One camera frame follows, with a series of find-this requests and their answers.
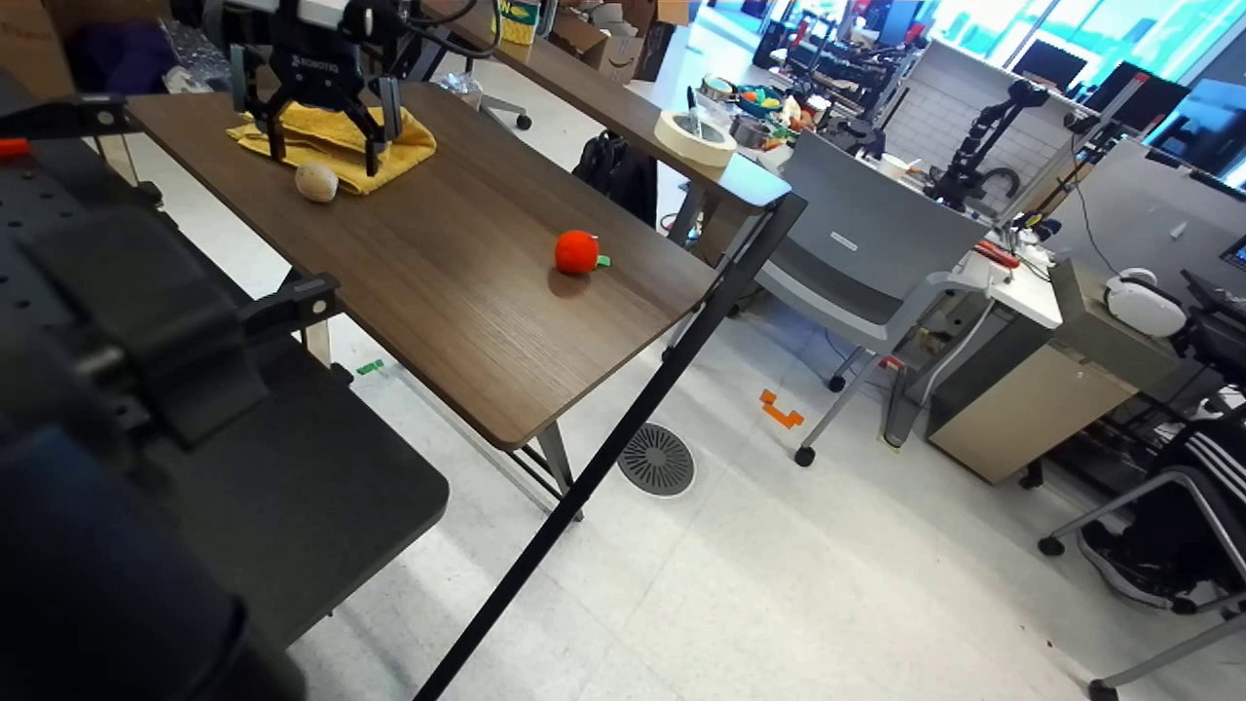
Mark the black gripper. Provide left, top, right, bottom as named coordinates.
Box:
left=226, top=0, right=405, bottom=177

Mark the yellow towel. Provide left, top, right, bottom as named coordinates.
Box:
left=282, top=104, right=436, bottom=195

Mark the orange plush tomato toy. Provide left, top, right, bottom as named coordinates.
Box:
left=553, top=231, right=612, bottom=277

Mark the beige plush potato toy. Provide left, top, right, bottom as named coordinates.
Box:
left=292, top=163, right=339, bottom=207

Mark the black backpack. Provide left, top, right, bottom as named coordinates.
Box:
left=573, top=129, right=660, bottom=222

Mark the white bowl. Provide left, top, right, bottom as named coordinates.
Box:
left=656, top=113, right=736, bottom=168

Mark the black tripod pole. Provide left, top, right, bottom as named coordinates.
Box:
left=409, top=195, right=805, bottom=701

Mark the round floor drain cover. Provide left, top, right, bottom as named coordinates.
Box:
left=618, top=426, right=693, bottom=494

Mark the tan cabinet box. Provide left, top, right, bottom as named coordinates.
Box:
left=928, top=260, right=1193, bottom=483

